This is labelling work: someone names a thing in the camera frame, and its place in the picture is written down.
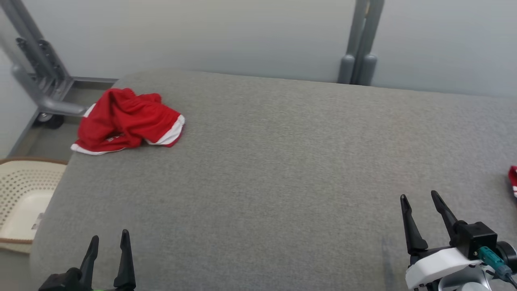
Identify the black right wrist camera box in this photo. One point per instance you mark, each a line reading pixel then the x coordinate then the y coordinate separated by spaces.
pixel 476 238

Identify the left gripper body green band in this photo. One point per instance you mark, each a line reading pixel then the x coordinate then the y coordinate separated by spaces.
pixel 105 289

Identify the grey metal partition post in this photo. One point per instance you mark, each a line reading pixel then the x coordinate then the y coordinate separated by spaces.
pixel 363 40

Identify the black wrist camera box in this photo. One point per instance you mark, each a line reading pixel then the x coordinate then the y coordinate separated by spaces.
pixel 476 238
pixel 60 283

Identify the black caster wheel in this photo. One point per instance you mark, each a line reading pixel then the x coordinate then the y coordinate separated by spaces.
pixel 50 120

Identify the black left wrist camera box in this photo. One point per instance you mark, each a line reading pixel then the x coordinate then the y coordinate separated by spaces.
pixel 60 283

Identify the cream perforated laundry basket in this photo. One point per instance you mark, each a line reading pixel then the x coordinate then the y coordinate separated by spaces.
pixel 24 194

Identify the red jersey with number 23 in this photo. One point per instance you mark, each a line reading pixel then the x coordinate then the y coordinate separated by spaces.
pixel 513 178

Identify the red garment with white hem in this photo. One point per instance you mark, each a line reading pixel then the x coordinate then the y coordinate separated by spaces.
pixel 121 117

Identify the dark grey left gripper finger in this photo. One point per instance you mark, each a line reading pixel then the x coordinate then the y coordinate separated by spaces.
pixel 89 266
pixel 125 266

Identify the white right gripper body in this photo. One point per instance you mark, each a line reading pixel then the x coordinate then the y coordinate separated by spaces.
pixel 436 266

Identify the grey metal frame with brackets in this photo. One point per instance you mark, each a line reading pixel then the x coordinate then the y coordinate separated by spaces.
pixel 48 81

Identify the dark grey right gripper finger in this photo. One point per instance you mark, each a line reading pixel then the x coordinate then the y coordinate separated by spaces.
pixel 412 230
pixel 444 214

